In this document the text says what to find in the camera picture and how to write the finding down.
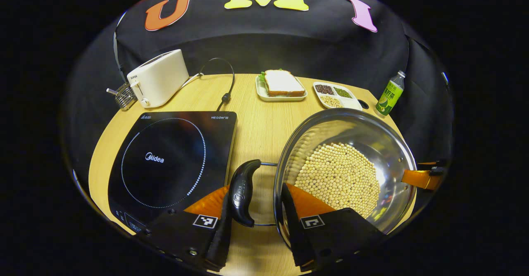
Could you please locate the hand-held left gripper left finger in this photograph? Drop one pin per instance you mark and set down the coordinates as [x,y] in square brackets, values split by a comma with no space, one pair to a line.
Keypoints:
[219,243]

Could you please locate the portion of pale beans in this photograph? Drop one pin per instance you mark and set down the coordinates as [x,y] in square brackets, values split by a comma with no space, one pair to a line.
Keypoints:
[331,101]

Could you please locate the white toaster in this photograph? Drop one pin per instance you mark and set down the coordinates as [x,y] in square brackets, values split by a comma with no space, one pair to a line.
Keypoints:
[159,77]

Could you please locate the green label drink bottle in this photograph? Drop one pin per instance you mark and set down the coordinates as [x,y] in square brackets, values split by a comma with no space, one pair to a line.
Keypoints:
[389,98]

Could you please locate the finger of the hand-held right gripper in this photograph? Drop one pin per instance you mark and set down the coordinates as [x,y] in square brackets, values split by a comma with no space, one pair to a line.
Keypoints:
[436,164]
[421,179]

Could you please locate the white rectangular plate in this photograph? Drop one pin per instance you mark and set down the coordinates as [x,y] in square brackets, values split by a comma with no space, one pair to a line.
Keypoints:
[281,98]

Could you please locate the white bread sandwich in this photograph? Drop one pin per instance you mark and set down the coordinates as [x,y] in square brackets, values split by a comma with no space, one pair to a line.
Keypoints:
[283,82]

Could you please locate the portion of green beans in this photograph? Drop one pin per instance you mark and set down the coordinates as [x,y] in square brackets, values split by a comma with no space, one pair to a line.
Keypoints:
[343,92]

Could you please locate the white divided tray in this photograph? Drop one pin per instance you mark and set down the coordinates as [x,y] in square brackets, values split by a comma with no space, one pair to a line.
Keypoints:
[351,103]

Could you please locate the pile of soybeans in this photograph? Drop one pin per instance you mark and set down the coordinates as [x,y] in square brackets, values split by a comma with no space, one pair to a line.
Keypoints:
[339,172]

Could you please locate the portion of dark red beans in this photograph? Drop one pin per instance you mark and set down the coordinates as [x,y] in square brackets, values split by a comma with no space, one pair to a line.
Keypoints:
[324,89]

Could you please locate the black induction cooktop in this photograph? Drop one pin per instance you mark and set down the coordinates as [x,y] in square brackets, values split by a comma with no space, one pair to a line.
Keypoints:
[165,160]

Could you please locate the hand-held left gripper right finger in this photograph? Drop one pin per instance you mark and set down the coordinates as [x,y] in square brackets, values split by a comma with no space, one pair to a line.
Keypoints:
[295,239]

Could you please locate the black backdrop cloth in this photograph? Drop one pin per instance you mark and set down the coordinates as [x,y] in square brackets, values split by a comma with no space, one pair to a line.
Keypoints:
[264,40]

